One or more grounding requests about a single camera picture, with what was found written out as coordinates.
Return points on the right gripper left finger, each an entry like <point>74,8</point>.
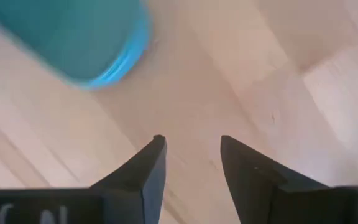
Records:
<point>135,193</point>

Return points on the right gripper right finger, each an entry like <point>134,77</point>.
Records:
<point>259,196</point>

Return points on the green rubber slide sandal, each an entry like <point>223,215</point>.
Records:
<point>73,37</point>

